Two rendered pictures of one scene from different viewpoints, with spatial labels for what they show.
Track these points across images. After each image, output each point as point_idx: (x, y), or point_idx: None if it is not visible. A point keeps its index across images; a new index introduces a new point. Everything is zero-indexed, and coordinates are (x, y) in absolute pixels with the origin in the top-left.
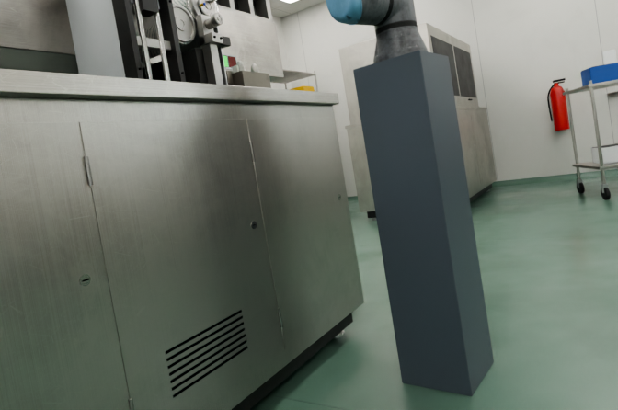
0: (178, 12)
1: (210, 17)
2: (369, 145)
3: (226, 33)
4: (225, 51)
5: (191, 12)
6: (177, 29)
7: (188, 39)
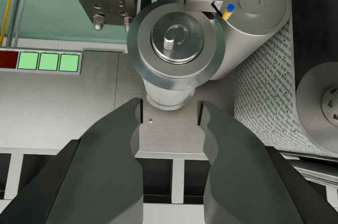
0: (253, 23)
1: None
2: None
3: (0, 105)
4: (15, 76)
5: (218, 26)
6: None
7: None
